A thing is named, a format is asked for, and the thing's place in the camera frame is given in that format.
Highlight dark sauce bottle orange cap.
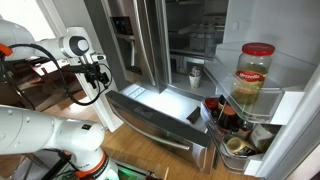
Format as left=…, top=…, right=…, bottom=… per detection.
left=218, top=104, right=237, bottom=130

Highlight small dark box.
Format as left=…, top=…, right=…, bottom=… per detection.
left=187, top=107, right=200, bottom=124

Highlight stainless refrigerator left door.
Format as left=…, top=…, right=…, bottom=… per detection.
left=84, top=0, right=169, bottom=93

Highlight red cap bottle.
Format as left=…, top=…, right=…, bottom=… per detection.
left=205, top=98, right=219, bottom=117

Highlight patterned paper cup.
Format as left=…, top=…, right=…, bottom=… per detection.
left=189, top=66, right=202, bottom=89

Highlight red lid glass jar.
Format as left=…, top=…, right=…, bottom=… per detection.
left=231, top=42, right=275, bottom=105

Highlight white refrigerator right door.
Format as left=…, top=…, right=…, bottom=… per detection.
left=201, top=0, right=320, bottom=180

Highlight white carton in door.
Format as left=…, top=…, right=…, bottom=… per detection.
left=249, top=124, right=280, bottom=153

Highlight clear water bottles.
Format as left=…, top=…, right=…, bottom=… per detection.
left=190, top=24, right=215, bottom=52

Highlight yellow lid jar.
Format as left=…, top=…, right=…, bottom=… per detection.
left=227, top=137, right=257, bottom=156

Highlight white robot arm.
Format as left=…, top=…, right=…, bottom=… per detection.
left=0, top=20, right=119, bottom=180

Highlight stainless steel refrigerator drawer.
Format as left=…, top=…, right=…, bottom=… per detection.
left=106, top=85, right=215, bottom=174

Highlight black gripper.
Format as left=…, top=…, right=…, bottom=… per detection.
left=68, top=62, right=110, bottom=89

